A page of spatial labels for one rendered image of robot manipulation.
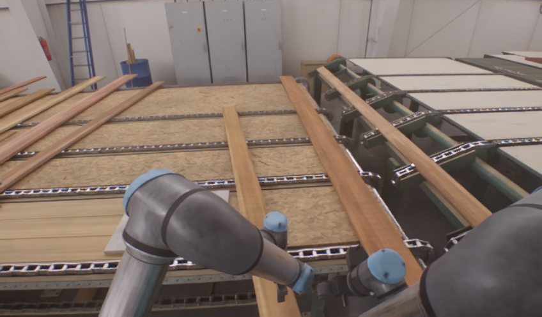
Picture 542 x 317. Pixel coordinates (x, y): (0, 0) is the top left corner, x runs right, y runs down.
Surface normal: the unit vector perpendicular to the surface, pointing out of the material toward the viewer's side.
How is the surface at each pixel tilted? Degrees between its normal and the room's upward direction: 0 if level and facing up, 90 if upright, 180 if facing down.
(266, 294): 0
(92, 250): 0
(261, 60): 90
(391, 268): 25
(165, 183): 5
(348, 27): 89
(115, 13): 86
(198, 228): 48
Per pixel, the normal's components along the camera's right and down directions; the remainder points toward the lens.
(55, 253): -0.02, -0.88
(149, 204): -0.43, -0.36
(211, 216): 0.38, -0.56
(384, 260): 0.15, -0.62
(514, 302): -0.53, 0.06
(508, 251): -0.70, -0.56
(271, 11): 0.07, 0.47
